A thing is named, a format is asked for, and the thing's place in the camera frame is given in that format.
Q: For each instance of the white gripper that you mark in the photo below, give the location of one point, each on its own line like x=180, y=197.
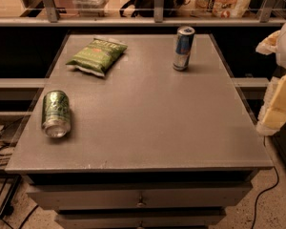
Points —
x=272, y=117

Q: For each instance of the blue silver redbull can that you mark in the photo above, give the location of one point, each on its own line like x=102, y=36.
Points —
x=183, y=47

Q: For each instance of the green soda can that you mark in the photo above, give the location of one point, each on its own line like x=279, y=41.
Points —
x=56, y=114

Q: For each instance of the black bag background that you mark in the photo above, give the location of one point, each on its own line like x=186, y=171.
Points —
x=147, y=8

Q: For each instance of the green chip bag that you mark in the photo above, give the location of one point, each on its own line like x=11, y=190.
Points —
x=97, y=56

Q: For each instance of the metal drawer knob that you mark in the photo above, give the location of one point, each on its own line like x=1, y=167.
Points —
x=140, y=203

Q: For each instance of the grey upper drawer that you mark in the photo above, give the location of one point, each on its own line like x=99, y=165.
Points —
x=125, y=196

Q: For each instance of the grey drawer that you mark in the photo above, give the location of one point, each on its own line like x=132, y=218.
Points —
x=141, y=219
x=125, y=196

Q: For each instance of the grey lower drawer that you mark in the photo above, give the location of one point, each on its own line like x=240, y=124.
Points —
x=141, y=219

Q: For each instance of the metal shelf rail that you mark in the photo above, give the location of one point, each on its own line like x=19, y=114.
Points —
x=16, y=13

